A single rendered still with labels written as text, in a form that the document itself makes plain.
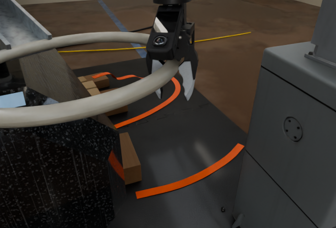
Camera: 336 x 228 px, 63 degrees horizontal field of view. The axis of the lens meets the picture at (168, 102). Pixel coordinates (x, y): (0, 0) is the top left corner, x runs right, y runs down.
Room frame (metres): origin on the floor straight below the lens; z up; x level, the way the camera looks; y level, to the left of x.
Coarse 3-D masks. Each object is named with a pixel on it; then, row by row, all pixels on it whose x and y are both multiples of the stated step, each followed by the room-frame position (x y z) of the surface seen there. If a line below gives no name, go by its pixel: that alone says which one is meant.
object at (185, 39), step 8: (160, 0) 0.51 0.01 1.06; (168, 0) 0.50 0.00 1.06; (176, 0) 0.50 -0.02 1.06; (184, 0) 0.51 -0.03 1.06; (184, 8) 0.56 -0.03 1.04; (184, 16) 0.56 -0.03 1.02; (184, 24) 0.55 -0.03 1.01; (192, 24) 0.55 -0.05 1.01; (184, 32) 0.50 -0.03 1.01; (192, 32) 0.55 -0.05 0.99; (184, 40) 0.50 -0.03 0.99; (192, 40) 0.55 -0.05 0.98; (176, 48) 0.50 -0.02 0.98; (184, 48) 0.50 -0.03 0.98; (176, 56) 0.50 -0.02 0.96
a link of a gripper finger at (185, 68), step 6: (180, 66) 0.50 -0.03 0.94; (186, 66) 0.50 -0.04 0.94; (180, 72) 0.50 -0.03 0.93; (186, 72) 0.50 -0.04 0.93; (186, 78) 0.50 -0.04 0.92; (192, 78) 0.49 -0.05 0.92; (186, 84) 0.50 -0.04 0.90; (192, 84) 0.49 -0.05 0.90; (186, 90) 0.50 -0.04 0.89; (192, 90) 0.50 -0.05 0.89; (186, 96) 0.50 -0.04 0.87
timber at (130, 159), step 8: (120, 136) 1.29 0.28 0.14; (128, 136) 1.29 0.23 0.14; (120, 144) 1.22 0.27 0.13; (128, 144) 1.22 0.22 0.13; (128, 152) 1.15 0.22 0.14; (128, 160) 1.09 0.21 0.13; (136, 160) 1.09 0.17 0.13; (128, 168) 1.04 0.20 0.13; (136, 168) 1.05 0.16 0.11; (128, 176) 1.04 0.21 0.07; (136, 176) 1.05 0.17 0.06
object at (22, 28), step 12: (0, 0) 0.97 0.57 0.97; (12, 0) 0.90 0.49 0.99; (0, 12) 0.90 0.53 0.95; (12, 12) 0.91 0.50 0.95; (24, 12) 0.84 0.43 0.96; (0, 24) 0.83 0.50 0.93; (12, 24) 0.84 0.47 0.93; (24, 24) 0.85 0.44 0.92; (36, 24) 0.79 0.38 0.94; (0, 36) 0.70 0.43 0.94; (12, 36) 0.78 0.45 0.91; (24, 36) 0.79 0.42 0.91; (36, 36) 0.80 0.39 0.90; (48, 36) 0.75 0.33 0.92; (0, 48) 0.71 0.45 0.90
